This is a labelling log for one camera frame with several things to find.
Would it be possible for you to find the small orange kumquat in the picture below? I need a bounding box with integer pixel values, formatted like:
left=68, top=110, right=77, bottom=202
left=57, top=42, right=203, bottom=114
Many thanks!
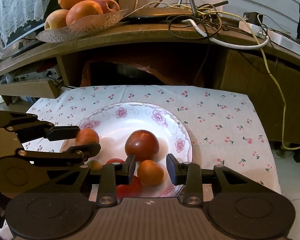
left=75, top=128, right=100, bottom=146
left=87, top=160, right=103, bottom=170
left=137, top=160, right=164, bottom=186

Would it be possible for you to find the large dark red tomato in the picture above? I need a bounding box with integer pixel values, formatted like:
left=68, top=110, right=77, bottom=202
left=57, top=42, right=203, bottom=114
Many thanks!
left=125, top=129, right=159, bottom=162

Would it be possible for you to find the small bright red tomato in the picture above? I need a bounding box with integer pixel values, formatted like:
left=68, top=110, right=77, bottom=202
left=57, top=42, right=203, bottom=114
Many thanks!
left=106, top=158, right=125, bottom=164

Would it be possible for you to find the open brown wooden drawer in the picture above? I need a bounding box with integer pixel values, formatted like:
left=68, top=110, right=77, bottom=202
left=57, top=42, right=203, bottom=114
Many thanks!
left=0, top=79, right=61, bottom=99

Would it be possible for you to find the white floral porcelain plate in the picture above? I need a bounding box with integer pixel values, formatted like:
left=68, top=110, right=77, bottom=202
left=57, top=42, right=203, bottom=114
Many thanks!
left=77, top=102, right=193, bottom=197

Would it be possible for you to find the cherry print white tablecloth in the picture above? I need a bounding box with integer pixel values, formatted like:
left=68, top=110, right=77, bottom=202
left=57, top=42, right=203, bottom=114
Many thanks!
left=0, top=84, right=282, bottom=240

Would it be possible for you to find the yellow apple in tray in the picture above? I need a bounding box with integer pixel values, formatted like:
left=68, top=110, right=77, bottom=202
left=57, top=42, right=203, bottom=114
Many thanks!
left=44, top=9, right=69, bottom=30

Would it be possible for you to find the clear glass fruit tray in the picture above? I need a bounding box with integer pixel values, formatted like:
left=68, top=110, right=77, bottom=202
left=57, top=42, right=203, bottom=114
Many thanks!
left=36, top=9, right=127, bottom=43

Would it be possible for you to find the television with lace cover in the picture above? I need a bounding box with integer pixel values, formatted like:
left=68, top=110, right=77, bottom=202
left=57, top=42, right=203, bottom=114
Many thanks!
left=0, top=0, right=59, bottom=59

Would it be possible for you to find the brown wooden tv cabinet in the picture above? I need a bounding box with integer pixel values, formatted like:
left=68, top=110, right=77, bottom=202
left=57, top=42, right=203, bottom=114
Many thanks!
left=0, top=23, right=300, bottom=144

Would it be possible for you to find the front orange in tray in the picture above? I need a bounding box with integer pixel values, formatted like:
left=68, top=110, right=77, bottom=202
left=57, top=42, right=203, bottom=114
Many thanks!
left=66, top=0, right=103, bottom=26

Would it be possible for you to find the red apple in tray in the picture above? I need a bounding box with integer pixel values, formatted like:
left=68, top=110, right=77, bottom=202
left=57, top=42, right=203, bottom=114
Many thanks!
left=94, top=0, right=120, bottom=14

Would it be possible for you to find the black wifi router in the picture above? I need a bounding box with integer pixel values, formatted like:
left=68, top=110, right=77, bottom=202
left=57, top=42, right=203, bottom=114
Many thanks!
left=124, top=0, right=229, bottom=22

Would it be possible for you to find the white power strip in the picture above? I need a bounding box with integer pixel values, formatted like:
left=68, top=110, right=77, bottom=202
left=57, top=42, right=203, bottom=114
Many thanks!
left=239, top=21, right=300, bottom=55

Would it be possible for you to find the black power adapter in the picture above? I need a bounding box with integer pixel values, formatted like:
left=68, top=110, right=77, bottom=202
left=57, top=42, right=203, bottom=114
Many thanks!
left=243, top=12, right=260, bottom=25

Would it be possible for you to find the yellow network cable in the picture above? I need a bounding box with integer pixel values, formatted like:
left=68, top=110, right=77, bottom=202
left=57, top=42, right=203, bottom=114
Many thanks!
left=135, top=0, right=300, bottom=151

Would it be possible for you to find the thick white cable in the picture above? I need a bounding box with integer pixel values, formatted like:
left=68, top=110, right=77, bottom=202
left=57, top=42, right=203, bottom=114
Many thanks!
left=181, top=18, right=271, bottom=50

